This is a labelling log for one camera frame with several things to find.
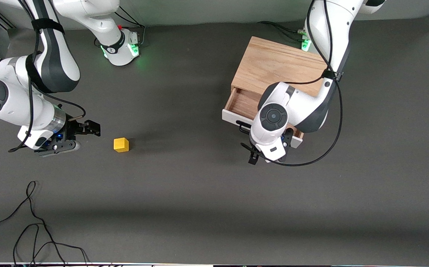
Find thin black loose cable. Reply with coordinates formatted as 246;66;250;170
0;181;91;267

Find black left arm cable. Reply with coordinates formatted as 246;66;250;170
266;0;344;167

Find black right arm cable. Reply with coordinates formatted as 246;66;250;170
8;0;86;153

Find black metal drawer handle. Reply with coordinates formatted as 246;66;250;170
236;120;253;135

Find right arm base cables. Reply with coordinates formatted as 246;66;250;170
113;4;147;49

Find white-fronted wooden drawer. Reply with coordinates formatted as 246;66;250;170
222;87;305;149

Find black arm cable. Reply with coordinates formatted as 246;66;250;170
266;0;344;167
8;0;86;153

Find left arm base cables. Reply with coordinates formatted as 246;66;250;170
257;20;309;42

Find wooden drawer cabinet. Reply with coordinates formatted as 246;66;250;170
231;36;331;98

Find yellow wooden cube block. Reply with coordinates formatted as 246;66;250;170
113;137;130;153

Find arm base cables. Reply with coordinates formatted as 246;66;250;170
257;20;309;42
113;4;147;49

